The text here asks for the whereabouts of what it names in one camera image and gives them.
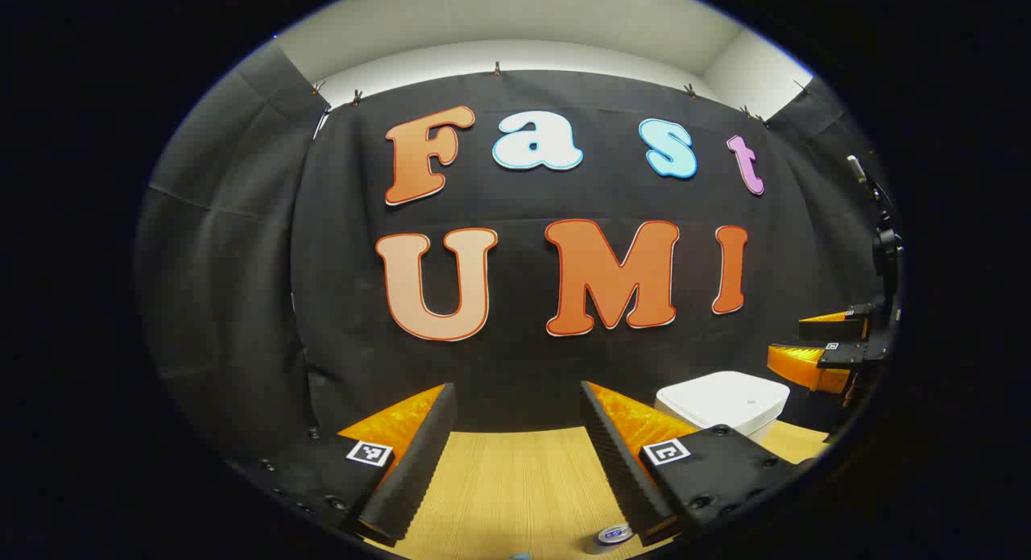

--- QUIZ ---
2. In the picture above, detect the wooden desktop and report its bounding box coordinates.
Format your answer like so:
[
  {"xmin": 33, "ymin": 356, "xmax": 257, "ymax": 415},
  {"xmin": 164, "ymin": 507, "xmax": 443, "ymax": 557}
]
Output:
[{"xmin": 366, "ymin": 419, "xmax": 830, "ymax": 560}]

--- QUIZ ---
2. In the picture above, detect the white desktop garbage bin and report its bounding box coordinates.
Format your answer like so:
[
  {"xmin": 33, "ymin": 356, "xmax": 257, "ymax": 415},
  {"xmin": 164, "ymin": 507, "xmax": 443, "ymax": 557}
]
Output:
[{"xmin": 655, "ymin": 371, "xmax": 791, "ymax": 445}]

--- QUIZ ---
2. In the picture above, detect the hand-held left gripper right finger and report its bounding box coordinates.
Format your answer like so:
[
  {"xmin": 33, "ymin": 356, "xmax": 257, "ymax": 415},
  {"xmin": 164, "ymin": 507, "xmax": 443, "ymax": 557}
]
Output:
[{"xmin": 580, "ymin": 380, "xmax": 808, "ymax": 546}]

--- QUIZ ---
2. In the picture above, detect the blue pop can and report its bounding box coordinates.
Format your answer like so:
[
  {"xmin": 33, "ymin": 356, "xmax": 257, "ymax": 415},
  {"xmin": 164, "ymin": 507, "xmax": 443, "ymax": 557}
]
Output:
[{"xmin": 594, "ymin": 524, "xmax": 636, "ymax": 554}]

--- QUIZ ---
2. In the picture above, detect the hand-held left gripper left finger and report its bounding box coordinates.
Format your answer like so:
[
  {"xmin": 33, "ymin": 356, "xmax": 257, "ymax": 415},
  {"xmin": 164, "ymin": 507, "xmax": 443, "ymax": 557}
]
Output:
[{"xmin": 242, "ymin": 382, "xmax": 459, "ymax": 546}]

